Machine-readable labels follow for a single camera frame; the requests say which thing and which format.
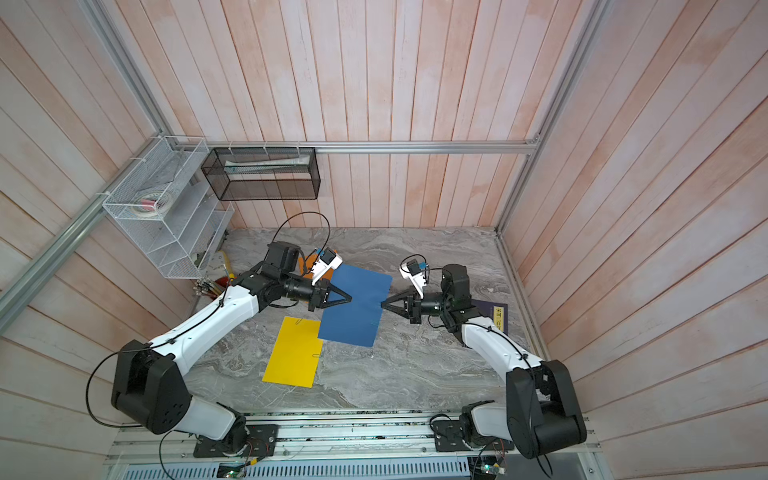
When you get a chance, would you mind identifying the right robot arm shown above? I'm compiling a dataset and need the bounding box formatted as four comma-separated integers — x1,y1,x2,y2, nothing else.
381,260,588,459

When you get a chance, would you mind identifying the yellow paper document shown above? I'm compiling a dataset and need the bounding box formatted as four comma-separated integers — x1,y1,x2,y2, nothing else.
262,317,324,388

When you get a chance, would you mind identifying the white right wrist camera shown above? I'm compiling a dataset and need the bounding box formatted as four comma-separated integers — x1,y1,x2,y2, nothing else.
400,258,429,299

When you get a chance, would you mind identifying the red pen holder cup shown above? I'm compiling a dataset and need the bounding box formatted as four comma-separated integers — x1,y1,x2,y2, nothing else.
209,274,235,297

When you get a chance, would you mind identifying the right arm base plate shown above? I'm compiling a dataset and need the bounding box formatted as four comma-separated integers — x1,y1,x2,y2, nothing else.
428,414,514,453

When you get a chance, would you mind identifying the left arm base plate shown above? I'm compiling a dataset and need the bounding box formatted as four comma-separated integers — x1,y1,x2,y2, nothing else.
193,424,279,460

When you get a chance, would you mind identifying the tape roll in shelf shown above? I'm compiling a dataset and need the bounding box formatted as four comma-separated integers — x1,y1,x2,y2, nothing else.
130,190,173,218

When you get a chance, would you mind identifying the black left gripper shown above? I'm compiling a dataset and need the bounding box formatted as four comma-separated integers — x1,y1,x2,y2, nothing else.
281,272,352,312

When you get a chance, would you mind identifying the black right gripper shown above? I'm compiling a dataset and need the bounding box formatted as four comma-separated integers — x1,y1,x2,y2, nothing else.
385,289,454,328

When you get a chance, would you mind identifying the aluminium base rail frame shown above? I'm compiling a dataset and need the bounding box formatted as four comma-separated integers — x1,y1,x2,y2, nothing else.
102,410,612,479

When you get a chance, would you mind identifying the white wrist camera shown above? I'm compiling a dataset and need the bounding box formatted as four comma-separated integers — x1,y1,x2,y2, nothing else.
400,258,429,299
311,249,343,285

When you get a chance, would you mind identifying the white wire mesh shelf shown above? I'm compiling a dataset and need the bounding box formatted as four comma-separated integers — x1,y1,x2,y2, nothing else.
103,136,234,280

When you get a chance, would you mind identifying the orange paper document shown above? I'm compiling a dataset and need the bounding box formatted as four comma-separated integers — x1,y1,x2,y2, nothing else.
299,251,334,280

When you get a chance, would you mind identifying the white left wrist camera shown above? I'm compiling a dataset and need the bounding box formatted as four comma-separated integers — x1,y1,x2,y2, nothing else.
311,249,343,285

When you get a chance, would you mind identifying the dark navy book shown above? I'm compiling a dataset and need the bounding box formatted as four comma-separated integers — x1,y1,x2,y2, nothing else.
472,299,509,333

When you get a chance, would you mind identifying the blue paper document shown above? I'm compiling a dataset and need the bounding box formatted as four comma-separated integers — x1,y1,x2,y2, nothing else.
318,264,392,348

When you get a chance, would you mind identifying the black wire mesh basket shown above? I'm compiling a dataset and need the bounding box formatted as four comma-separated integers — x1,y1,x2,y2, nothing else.
201,146,321,201

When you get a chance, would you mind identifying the paper in black basket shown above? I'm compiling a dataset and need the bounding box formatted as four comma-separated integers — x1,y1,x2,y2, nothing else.
224,157,308,175

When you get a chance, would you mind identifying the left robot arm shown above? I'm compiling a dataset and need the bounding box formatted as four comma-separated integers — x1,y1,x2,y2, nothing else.
111,241,352,456

